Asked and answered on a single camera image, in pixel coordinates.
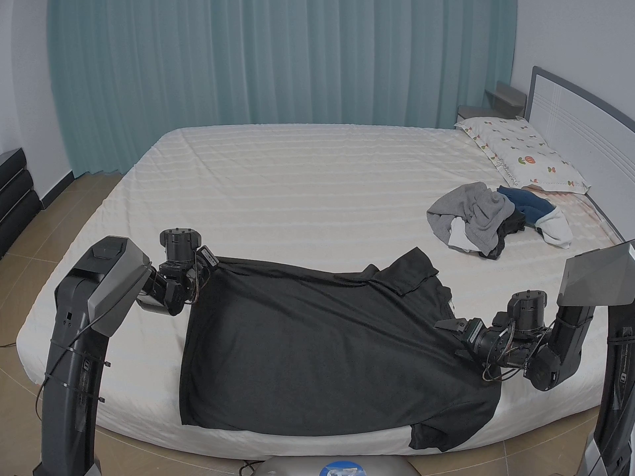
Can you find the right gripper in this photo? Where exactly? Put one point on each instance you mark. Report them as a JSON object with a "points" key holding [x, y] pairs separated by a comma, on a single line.
{"points": [[483, 345]]}

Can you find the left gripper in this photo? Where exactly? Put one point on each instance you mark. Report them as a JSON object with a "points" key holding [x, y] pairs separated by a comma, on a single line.
{"points": [[201, 275]]}

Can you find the white printed pillow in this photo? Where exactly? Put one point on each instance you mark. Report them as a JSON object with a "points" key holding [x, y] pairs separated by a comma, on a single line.
{"points": [[521, 151]]}

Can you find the blue-green curtain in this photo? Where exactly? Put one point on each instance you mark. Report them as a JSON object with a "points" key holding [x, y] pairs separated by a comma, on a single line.
{"points": [[273, 42]]}

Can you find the black chest of drawers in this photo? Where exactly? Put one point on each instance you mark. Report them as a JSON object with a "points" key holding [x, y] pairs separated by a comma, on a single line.
{"points": [[17, 201]]}

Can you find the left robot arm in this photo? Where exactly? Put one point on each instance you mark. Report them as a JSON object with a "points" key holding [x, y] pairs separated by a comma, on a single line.
{"points": [[74, 365]]}

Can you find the pile of clothes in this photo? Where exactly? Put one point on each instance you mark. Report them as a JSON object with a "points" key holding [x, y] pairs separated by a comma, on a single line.
{"points": [[476, 216]]}

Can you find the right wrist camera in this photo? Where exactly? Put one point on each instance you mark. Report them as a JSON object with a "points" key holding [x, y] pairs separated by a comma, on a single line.
{"points": [[501, 319]]}

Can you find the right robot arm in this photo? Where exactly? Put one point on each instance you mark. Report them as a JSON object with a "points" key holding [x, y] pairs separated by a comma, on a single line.
{"points": [[560, 345]]}

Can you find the bed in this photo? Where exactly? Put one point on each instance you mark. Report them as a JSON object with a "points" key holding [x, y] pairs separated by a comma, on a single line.
{"points": [[297, 191]]}

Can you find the grey bedside table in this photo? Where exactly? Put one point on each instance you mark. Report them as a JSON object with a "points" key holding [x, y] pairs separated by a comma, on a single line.
{"points": [[501, 99]]}

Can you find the black polo shirt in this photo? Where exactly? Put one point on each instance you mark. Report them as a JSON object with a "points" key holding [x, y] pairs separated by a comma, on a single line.
{"points": [[322, 355]]}

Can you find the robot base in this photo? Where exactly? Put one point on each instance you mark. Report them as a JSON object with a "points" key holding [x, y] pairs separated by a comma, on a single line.
{"points": [[297, 469]]}

